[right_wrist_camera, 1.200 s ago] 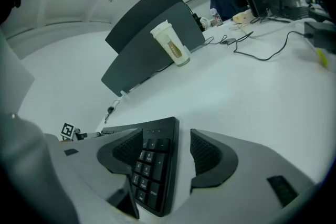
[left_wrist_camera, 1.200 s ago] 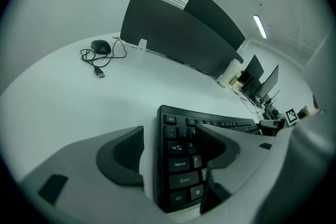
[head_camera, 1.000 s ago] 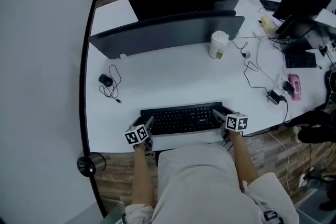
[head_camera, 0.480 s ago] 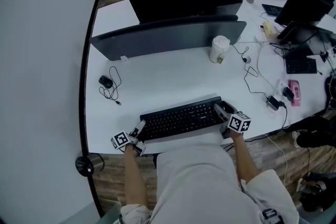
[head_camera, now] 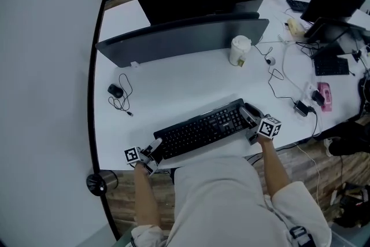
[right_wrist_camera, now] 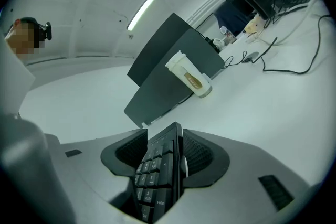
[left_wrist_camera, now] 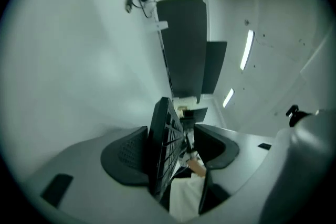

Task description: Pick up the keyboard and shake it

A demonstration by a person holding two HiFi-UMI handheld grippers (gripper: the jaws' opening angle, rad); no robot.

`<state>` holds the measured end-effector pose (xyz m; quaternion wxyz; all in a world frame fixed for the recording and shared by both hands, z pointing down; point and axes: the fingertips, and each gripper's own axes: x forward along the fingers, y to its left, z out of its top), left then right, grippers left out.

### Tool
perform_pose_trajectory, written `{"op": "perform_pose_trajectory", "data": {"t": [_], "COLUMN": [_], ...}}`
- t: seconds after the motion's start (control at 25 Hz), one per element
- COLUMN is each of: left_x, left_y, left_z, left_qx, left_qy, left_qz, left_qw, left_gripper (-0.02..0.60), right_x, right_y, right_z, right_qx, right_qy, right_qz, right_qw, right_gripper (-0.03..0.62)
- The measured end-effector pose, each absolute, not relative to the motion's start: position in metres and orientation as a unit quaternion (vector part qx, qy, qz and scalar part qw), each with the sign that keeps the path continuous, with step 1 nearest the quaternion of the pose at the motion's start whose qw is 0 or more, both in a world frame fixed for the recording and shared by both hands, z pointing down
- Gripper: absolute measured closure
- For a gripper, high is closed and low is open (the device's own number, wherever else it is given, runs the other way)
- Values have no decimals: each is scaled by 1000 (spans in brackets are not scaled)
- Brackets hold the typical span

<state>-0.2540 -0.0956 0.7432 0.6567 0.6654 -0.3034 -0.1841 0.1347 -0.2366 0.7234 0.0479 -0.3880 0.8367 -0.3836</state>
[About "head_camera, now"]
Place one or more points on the black computer mouse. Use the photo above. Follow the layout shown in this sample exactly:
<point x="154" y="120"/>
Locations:
<point x="115" y="90"/>

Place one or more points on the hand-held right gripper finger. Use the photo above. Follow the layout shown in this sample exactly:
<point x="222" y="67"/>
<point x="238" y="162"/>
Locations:
<point x="248" y="118"/>

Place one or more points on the dark grey desk divider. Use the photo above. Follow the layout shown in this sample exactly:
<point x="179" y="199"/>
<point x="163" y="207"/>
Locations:
<point x="173" y="40"/>

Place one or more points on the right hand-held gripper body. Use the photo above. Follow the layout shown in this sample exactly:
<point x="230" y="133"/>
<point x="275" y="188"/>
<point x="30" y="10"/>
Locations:
<point x="269" y="128"/>

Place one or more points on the black waist device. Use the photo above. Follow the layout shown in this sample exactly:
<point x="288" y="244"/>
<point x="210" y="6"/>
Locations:
<point x="300" y="235"/>

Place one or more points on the black power adapter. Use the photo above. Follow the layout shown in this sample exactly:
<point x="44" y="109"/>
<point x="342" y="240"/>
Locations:
<point x="301" y="108"/>

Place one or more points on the white divider bracket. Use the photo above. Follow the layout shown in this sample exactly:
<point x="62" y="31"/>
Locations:
<point x="134" y="64"/>

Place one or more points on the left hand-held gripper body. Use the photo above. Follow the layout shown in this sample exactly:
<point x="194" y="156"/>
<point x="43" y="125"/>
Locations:
<point x="132" y="154"/>

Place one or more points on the small white round charger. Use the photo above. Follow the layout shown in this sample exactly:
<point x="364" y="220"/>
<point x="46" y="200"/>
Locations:
<point x="270" y="60"/>

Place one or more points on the pale yellow pouch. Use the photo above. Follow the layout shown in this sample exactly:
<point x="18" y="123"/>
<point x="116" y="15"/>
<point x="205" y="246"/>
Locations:
<point x="295" y="26"/>

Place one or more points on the pink tissue packet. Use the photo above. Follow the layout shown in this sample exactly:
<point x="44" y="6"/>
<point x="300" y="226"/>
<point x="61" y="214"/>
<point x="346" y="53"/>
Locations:
<point x="326" y="97"/>

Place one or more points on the compact black keyboard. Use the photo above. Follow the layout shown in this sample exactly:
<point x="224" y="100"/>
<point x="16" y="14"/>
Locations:
<point x="331" y="66"/>
<point x="297" y="5"/>

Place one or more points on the black plug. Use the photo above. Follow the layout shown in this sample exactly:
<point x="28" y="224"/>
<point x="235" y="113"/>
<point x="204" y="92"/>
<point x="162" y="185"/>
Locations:
<point x="318" y="97"/>

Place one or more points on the white power strip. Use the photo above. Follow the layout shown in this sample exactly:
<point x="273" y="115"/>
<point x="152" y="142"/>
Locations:
<point x="309" y="88"/>

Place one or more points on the person's white shirt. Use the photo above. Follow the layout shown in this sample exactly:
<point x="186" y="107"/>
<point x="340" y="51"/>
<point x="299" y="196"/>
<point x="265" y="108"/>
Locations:
<point x="225" y="199"/>

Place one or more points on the person's left forearm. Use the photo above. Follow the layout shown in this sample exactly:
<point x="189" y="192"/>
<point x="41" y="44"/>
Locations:
<point x="147" y="199"/>

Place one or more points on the black lidded trash bin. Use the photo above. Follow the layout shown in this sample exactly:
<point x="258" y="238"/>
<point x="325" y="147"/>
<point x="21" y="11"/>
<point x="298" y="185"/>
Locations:
<point x="96" y="183"/>

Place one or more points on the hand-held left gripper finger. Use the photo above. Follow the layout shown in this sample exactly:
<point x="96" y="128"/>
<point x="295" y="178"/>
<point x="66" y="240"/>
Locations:
<point x="156" y="144"/>

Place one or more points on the white paper cup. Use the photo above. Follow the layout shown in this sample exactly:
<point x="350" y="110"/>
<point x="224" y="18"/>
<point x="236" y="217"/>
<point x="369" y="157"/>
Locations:
<point x="239" y="50"/>

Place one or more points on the tilted black monitor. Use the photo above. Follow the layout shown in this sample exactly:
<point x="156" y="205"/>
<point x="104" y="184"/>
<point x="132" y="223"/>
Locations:
<point x="332" y="30"/>

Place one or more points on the person's right forearm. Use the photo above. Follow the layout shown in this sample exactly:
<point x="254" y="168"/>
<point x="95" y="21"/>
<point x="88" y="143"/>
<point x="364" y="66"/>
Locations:
<point x="274" y="167"/>

